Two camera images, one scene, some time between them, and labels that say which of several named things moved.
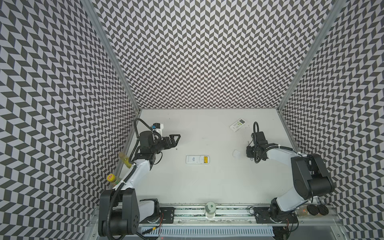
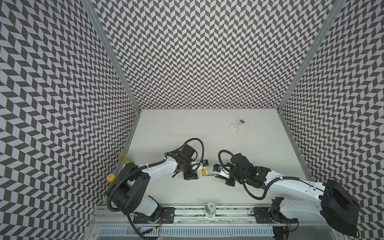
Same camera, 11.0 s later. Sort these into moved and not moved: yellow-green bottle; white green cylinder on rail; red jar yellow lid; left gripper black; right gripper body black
Moved: left gripper black; right gripper body black
Not moved: white green cylinder on rail; yellow-green bottle; red jar yellow lid
